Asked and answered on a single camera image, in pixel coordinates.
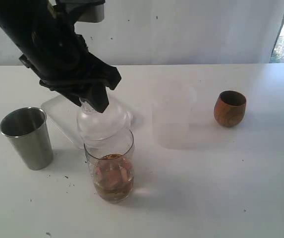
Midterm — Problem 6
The clear plastic tumbler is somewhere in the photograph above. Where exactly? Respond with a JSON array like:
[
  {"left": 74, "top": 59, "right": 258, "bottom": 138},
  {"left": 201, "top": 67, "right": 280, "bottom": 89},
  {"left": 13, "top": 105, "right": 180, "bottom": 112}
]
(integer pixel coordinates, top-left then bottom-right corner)
[{"left": 84, "top": 129, "right": 134, "bottom": 203}]

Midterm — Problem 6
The stainless steel cup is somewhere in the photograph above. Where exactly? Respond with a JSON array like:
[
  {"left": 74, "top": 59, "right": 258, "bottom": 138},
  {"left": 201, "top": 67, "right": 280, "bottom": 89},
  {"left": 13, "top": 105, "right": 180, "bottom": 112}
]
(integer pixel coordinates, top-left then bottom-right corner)
[{"left": 0, "top": 107, "right": 54, "bottom": 171}]

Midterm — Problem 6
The small brown wooden cup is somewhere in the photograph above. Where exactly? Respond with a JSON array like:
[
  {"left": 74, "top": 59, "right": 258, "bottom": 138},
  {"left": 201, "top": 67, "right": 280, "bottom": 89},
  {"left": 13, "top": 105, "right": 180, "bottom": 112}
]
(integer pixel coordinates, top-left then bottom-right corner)
[{"left": 214, "top": 90, "right": 247, "bottom": 127}]

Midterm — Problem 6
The gold foil coin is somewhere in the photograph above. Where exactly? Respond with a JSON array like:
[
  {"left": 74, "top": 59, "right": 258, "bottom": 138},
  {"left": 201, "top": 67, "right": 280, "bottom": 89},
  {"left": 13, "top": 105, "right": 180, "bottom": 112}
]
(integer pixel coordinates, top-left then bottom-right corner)
[{"left": 101, "top": 154, "right": 122, "bottom": 160}]

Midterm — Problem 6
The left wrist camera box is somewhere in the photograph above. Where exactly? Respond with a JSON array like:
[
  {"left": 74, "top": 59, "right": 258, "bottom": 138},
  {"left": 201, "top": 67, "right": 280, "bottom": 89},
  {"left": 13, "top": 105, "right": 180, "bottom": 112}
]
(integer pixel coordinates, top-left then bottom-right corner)
[{"left": 55, "top": 0, "right": 106, "bottom": 24}]

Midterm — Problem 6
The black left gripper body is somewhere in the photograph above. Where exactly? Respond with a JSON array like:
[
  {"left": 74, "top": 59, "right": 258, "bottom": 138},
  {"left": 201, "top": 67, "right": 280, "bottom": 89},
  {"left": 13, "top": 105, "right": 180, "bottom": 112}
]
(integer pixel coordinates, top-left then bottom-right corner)
[{"left": 19, "top": 14, "right": 95, "bottom": 100}]

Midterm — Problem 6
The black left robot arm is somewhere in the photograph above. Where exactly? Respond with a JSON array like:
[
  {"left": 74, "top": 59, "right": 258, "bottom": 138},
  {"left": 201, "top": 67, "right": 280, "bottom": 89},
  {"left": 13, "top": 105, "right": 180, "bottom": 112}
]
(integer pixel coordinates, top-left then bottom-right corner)
[{"left": 0, "top": 0, "right": 121, "bottom": 113}]

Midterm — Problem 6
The clear plastic shaker lid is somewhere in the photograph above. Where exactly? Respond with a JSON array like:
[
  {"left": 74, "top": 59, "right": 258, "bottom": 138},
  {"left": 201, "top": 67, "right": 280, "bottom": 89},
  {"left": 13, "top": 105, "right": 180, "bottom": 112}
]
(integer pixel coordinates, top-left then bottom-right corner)
[{"left": 76, "top": 96, "right": 133, "bottom": 148}]

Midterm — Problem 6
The translucent plastic measuring cup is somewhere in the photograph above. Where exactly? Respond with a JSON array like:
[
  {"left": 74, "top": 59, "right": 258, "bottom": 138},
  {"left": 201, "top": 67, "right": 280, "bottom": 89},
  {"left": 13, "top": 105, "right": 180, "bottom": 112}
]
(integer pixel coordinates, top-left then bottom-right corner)
[{"left": 152, "top": 79, "right": 196, "bottom": 149}]

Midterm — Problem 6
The white rectangular plastic tray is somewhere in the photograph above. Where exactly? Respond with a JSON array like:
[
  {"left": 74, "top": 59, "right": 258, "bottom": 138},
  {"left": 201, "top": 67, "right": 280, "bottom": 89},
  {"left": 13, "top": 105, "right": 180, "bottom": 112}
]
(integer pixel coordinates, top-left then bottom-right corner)
[{"left": 41, "top": 95, "right": 143, "bottom": 149}]

